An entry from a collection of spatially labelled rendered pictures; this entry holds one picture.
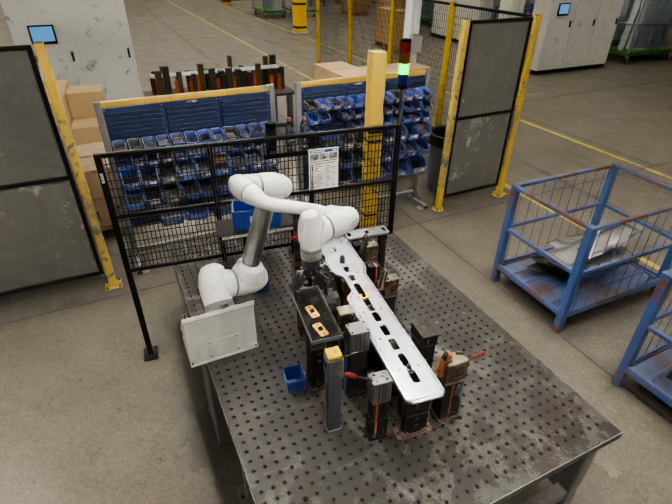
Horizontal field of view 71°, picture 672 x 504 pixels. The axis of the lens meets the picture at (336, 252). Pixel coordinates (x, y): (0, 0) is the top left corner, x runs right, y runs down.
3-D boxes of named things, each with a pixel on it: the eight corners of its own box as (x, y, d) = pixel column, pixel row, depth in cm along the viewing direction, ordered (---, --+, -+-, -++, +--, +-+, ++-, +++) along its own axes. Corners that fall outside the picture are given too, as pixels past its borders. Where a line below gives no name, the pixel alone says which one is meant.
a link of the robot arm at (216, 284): (199, 309, 258) (189, 271, 261) (229, 302, 269) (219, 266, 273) (210, 303, 245) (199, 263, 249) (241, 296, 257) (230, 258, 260)
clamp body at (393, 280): (398, 328, 273) (404, 279, 254) (379, 332, 269) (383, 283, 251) (392, 318, 280) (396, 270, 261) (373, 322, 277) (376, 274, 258)
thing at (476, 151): (436, 212, 542) (463, 19, 434) (429, 207, 553) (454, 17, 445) (506, 196, 581) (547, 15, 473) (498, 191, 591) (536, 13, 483)
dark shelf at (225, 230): (355, 220, 318) (355, 216, 317) (219, 241, 293) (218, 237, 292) (344, 205, 336) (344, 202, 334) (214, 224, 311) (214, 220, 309)
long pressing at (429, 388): (454, 393, 196) (454, 391, 195) (404, 407, 190) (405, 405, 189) (342, 233, 306) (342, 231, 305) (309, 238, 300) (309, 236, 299)
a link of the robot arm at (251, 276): (222, 284, 273) (255, 278, 287) (235, 303, 264) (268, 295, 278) (249, 166, 233) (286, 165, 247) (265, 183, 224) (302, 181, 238)
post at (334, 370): (343, 429, 215) (345, 359, 191) (327, 434, 213) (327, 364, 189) (337, 416, 221) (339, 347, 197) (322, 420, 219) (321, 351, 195)
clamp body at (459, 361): (463, 417, 221) (476, 361, 202) (435, 425, 217) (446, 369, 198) (451, 400, 230) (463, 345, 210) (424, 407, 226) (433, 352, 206)
